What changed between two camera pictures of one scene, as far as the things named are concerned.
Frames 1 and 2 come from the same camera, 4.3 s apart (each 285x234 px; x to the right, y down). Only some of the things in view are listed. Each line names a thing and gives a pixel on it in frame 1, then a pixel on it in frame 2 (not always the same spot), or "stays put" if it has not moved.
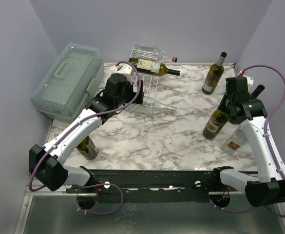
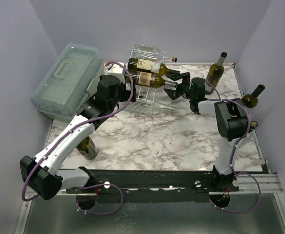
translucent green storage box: (76, 73) stays put
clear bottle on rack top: (146, 52) stays put
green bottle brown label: (218, 120) → (149, 79)
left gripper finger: (139, 100) → (134, 95)
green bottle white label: (153, 67) stays put
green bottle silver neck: (214, 75) stays put
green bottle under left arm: (88, 148) stays put
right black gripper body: (236, 86) → (181, 85)
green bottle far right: (256, 91) stays put
